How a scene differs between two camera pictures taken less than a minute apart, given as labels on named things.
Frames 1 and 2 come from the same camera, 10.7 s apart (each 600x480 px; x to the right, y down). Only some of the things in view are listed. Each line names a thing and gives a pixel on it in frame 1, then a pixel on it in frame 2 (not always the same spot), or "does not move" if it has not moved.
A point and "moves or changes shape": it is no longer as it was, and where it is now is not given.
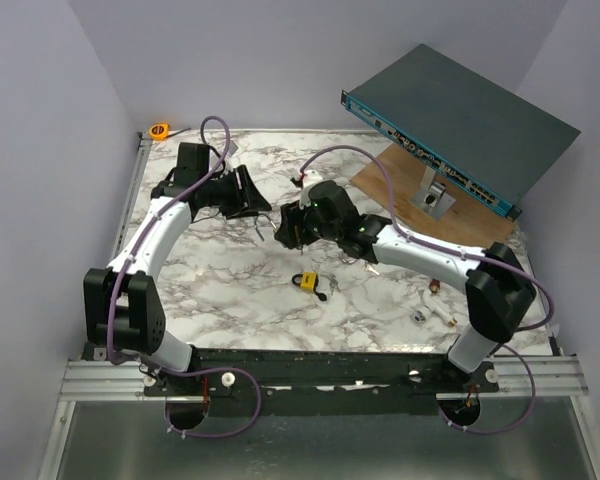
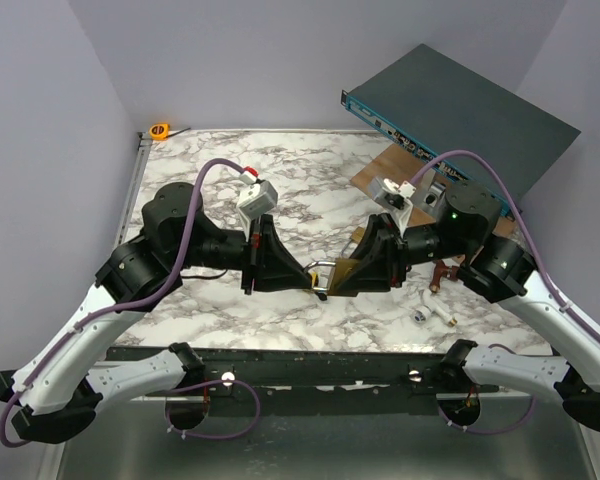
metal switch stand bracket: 431,198 does not move
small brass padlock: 255,225 moves or changes shape
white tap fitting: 422,313 does not move
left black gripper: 248,200 -> 279,270
